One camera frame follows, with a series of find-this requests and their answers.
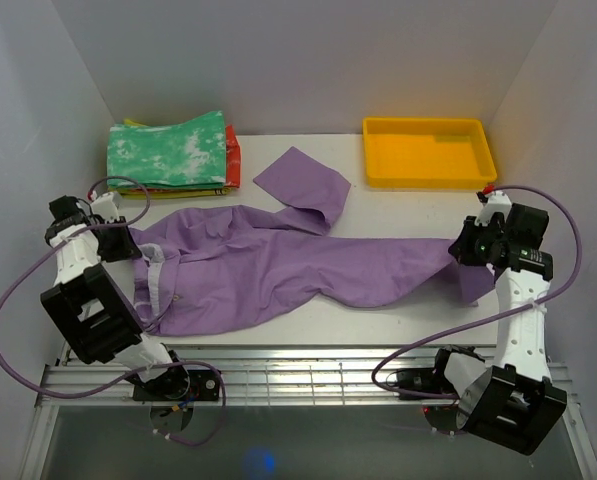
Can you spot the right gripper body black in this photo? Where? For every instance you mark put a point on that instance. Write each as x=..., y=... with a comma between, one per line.
x=477, y=242

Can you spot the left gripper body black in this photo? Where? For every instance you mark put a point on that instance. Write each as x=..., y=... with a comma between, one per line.
x=114, y=244

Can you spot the purple trousers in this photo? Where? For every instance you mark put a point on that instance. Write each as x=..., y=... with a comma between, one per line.
x=217, y=270

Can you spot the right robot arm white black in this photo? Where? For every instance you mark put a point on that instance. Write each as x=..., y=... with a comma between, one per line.
x=512, y=401

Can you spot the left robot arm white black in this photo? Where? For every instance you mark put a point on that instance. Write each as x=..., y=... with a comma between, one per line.
x=90, y=311

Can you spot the yellow folded trousers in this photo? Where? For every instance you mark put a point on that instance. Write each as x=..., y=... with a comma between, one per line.
x=198, y=192

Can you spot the green white folded trousers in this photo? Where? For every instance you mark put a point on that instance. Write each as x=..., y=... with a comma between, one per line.
x=165, y=150

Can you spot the red folded trousers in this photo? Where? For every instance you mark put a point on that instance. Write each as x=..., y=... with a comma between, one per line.
x=233, y=159

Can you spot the yellow plastic tray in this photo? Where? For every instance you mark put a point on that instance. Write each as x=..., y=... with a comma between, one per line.
x=427, y=153

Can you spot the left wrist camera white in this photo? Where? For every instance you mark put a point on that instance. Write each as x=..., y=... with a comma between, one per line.
x=106, y=206

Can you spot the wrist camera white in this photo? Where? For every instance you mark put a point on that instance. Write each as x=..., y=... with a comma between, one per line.
x=106, y=206
x=493, y=202

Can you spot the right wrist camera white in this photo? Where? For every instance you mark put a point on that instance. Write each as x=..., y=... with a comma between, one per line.
x=493, y=202

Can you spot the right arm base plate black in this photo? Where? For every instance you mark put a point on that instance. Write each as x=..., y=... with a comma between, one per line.
x=423, y=383

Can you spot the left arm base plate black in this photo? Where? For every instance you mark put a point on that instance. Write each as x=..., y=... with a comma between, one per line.
x=203, y=386

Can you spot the aluminium rail frame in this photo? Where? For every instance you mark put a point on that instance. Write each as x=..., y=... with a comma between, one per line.
x=269, y=377

